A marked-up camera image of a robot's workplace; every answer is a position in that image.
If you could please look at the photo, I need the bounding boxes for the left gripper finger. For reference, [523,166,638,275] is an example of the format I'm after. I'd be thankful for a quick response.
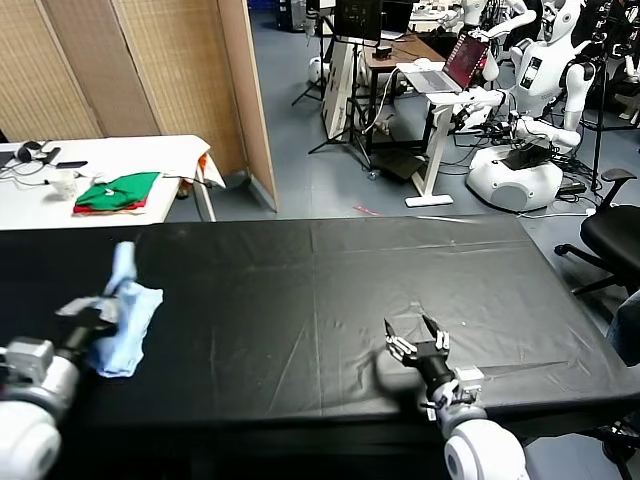
[98,294,122,324]
[55,295,105,317]

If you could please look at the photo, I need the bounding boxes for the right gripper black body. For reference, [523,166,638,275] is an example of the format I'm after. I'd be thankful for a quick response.
[406,340,460,390]

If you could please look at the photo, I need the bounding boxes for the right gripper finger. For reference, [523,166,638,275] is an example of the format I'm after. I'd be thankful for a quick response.
[383,318,420,364]
[421,313,451,354]

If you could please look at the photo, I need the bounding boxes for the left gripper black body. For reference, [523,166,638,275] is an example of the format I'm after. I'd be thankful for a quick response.
[57,307,117,359]

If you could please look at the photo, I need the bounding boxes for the light blue t-shirt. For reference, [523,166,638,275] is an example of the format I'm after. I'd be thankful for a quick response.
[92,241,165,379]

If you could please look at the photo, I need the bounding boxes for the small black tablecloth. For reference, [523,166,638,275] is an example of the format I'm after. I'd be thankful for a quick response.
[0,227,144,396]

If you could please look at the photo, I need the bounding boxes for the red folded shirt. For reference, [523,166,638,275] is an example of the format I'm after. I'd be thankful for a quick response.
[72,192,151,216]

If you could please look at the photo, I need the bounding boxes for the large black tablecloth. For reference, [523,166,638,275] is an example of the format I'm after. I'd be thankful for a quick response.
[52,215,640,441]

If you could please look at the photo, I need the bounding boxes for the white side table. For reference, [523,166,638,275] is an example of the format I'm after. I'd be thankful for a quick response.
[0,135,217,227]

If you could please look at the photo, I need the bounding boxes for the white paper cup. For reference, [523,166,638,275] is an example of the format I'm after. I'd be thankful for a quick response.
[51,171,79,200]

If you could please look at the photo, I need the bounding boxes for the green folded shirt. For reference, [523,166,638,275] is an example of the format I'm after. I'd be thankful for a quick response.
[74,172,161,211]

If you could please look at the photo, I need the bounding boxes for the white cloth pile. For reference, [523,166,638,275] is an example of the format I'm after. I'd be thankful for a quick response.
[77,137,226,190]

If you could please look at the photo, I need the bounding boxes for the black headphones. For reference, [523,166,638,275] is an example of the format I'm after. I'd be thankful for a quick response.
[16,141,45,163]

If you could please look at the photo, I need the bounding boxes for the blue chair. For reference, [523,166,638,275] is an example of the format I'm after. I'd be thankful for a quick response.
[607,289,640,366]

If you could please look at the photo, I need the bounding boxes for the white standing laptop desk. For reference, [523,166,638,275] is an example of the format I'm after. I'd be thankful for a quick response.
[394,62,506,209]

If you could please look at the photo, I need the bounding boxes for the black office chair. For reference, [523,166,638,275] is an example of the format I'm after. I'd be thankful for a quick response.
[552,168,640,306]

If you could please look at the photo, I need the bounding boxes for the wooden folding screen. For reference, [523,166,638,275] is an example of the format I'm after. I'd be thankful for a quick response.
[0,0,279,214]

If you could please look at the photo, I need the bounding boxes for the black tripod stand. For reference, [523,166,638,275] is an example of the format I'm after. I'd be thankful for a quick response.
[307,39,379,180]

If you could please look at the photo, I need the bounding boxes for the black pole stand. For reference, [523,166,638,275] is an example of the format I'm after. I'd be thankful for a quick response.
[582,29,640,194]

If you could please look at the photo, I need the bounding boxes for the white leaning board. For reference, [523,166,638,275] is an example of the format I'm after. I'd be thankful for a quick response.
[319,37,369,144]

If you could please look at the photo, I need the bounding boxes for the silver open laptop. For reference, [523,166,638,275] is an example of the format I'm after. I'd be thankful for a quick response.
[402,33,490,95]

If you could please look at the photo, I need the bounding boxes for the brown wooden desk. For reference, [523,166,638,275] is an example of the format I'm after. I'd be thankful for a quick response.
[362,33,459,151]

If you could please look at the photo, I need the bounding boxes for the black light stand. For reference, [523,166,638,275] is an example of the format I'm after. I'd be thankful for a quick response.
[292,9,331,106]

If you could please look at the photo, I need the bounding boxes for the black open laptop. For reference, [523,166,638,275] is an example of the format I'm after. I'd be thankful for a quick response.
[379,0,414,41]

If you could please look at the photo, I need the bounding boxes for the black monitor on tripod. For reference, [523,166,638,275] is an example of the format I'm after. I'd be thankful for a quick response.
[332,0,384,42]

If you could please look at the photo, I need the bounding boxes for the white background humanoid robot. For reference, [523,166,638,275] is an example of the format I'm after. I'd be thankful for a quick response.
[439,0,536,39]

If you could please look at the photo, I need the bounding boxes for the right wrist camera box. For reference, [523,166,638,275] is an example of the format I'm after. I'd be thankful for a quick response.
[446,366,484,405]

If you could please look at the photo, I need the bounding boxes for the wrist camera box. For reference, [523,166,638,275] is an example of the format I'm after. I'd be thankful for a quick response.
[0,337,56,386]
[446,366,484,405]

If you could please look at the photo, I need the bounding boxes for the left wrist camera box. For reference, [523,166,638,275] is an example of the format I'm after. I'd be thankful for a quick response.
[0,337,56,386]

